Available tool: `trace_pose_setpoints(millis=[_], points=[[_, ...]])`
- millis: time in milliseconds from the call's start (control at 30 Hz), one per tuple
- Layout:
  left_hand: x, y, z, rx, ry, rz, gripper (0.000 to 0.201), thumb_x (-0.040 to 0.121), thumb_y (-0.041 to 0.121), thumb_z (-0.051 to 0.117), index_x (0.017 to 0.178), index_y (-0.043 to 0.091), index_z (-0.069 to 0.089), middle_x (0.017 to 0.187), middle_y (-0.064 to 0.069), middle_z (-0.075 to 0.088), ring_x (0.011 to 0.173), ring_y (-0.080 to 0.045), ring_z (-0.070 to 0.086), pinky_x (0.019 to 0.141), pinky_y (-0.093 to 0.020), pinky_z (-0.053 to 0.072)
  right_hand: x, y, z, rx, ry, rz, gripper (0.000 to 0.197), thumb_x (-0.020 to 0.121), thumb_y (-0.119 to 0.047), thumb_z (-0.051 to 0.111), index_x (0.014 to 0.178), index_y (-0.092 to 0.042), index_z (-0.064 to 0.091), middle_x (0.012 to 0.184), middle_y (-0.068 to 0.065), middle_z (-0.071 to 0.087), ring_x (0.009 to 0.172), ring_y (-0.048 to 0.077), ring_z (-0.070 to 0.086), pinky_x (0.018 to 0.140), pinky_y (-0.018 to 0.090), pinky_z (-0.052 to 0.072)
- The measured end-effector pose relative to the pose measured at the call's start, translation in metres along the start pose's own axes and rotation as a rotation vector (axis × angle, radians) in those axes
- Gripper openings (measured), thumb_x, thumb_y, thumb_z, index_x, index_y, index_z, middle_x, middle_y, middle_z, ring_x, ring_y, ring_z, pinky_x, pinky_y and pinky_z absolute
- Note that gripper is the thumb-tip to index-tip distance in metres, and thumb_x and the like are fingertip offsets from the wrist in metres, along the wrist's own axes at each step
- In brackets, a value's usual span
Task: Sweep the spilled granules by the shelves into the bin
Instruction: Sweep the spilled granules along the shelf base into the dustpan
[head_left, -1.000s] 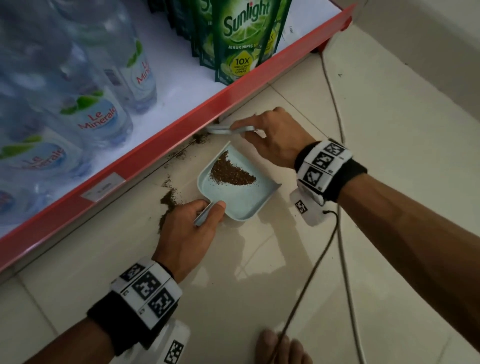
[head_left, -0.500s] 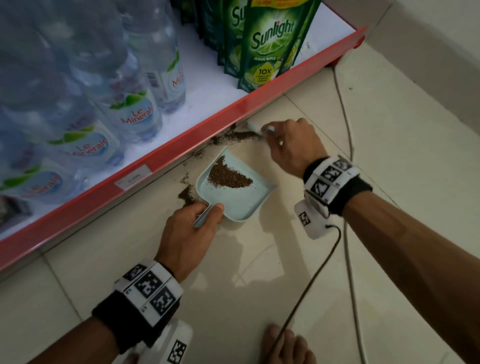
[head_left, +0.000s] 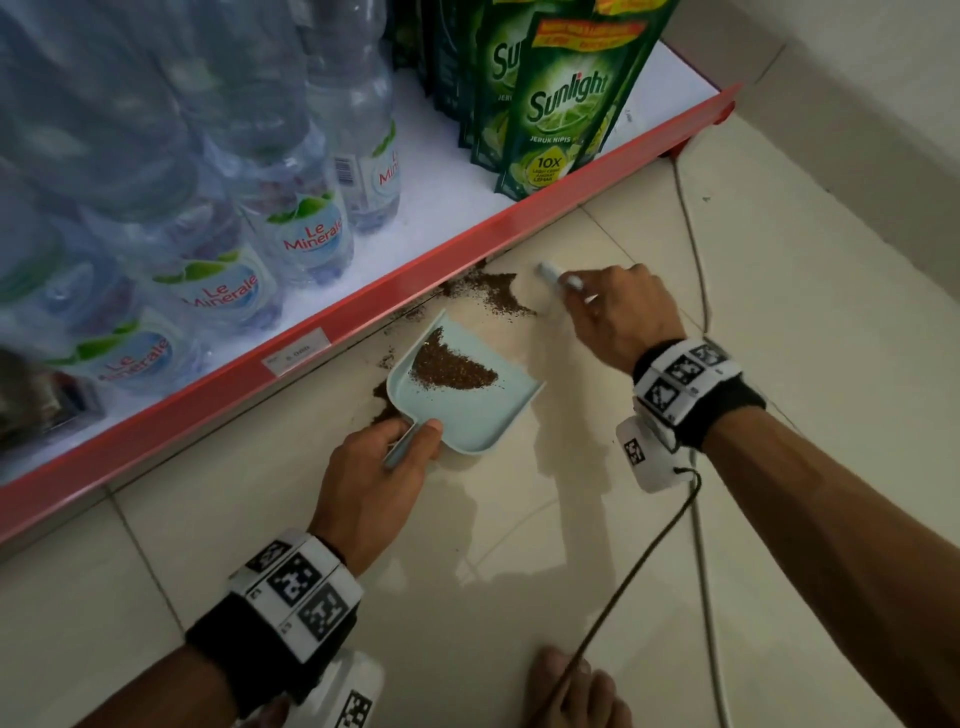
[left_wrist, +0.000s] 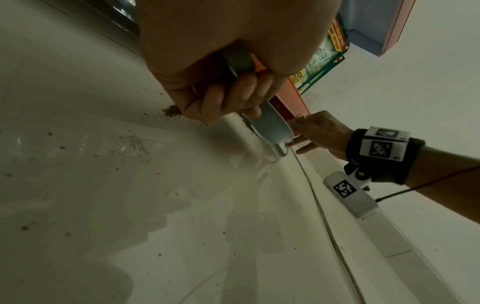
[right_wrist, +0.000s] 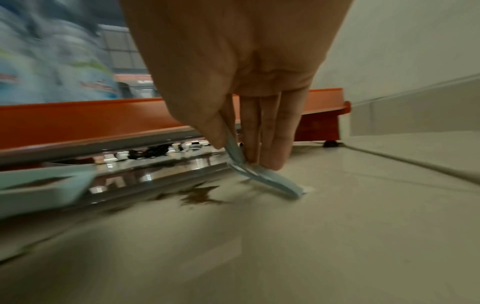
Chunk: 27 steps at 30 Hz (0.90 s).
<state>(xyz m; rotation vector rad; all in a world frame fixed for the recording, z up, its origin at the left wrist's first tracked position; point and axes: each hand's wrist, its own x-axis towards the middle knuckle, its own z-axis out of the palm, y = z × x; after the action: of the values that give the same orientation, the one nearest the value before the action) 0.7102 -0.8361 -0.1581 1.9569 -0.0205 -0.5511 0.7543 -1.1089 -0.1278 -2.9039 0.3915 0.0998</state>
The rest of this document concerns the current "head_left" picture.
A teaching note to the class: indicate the person's right hand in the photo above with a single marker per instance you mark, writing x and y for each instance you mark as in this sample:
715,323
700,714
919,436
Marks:
630,315

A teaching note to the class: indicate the person's left hand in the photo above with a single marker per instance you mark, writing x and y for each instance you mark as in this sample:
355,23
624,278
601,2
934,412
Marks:
367,495

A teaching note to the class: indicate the light blue brush white bristles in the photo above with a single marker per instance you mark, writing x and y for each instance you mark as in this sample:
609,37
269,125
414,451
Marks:
555,276

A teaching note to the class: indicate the light blue plastic dustpan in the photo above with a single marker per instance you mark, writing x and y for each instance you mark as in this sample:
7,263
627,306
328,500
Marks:
480,416

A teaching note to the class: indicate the brown granules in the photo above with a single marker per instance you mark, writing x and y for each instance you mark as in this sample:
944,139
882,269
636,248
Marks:
450,371

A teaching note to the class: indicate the red edged store shelf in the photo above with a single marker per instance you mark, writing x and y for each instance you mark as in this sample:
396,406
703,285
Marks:
375,304

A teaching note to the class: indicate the person's right forearm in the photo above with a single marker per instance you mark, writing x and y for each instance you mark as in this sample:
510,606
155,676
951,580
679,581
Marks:
847,555

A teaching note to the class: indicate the person's left forearm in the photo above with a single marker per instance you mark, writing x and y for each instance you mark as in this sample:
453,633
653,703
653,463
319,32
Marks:
157,694

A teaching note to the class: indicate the person's right foot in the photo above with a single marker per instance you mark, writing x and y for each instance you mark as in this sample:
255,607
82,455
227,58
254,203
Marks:
577,697

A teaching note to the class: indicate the black right wristband with markers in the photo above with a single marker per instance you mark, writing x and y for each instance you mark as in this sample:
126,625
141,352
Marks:
690,382

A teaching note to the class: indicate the black wristband with markers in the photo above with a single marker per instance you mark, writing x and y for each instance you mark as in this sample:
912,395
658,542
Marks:
292,592
690,382

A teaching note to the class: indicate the black left wristband with markers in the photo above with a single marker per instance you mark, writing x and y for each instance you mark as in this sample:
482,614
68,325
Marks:
292,592

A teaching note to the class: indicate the stack of dark green pouches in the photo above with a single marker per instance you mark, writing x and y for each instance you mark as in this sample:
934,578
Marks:
562,97

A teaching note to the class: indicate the stack of clear water bottles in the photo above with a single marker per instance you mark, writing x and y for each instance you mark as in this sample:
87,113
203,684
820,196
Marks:
187,150

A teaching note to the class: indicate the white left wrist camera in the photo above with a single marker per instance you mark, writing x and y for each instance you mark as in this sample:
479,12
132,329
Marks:
341,697

